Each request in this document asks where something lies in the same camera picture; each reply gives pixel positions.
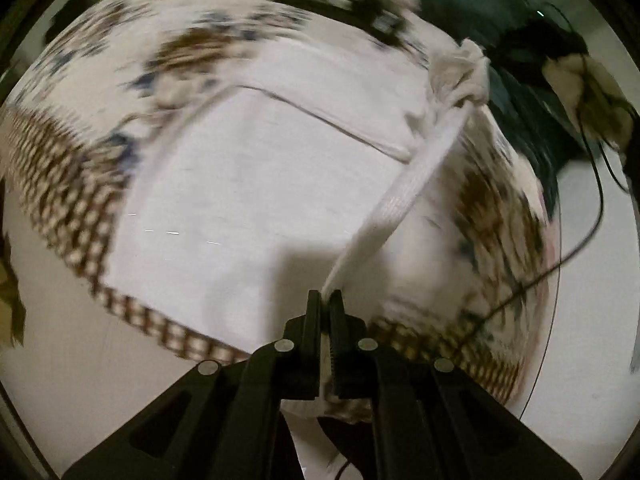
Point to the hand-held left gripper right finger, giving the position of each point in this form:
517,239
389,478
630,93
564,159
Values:
338,320

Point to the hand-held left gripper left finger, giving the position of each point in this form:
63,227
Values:
314,320

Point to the white small garment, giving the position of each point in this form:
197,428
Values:
225,185

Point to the person's right hand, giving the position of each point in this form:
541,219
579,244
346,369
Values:
600,100

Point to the dark teal cloth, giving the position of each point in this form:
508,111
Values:
525,125

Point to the black and white cloth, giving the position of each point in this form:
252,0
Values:
345,5

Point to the floral printed blanket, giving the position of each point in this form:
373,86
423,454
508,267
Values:
65,175

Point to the brown object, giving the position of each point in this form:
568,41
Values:
10,300

